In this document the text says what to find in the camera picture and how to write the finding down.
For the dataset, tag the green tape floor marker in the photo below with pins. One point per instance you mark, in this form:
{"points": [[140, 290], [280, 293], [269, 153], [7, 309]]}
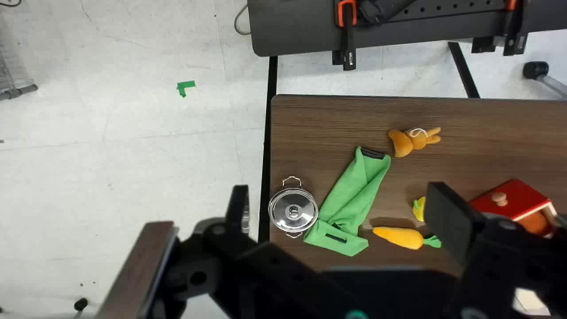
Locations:
{"points": [[184, 88]]}

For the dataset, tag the small silver pot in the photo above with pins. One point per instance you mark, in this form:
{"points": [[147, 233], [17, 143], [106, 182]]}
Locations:
{"points": [[292, 210]]}

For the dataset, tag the wooden box with red drawer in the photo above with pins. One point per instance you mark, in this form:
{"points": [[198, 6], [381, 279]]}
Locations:
{"points": [[519, 203]]}

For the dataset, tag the green cloth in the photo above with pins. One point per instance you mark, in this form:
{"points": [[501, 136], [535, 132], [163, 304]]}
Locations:
{"points": [[347, 205]]}

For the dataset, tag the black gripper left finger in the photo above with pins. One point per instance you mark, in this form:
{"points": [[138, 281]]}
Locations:
{"points": [[237, 212]]}

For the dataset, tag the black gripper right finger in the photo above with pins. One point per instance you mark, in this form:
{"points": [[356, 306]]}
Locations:
{"points": [[451, 221]]}

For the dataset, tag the orange bunny plush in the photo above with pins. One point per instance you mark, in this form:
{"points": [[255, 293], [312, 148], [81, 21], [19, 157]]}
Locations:
{"points": [[414, 139]]}

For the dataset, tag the dark brown folding table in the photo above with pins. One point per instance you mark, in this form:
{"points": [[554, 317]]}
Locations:
{"points": [[483, 143]]}

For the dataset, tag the orange carrot plush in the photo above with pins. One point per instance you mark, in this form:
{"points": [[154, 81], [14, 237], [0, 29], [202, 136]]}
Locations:
{"points": [[405, 239]]}

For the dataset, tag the black workbench with clamps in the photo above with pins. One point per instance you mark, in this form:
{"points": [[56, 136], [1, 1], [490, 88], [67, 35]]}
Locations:
{"points": [[287, 28]]}

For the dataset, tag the yellow corn plush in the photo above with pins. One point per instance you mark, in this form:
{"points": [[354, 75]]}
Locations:
{"points": [[418, 210]]}

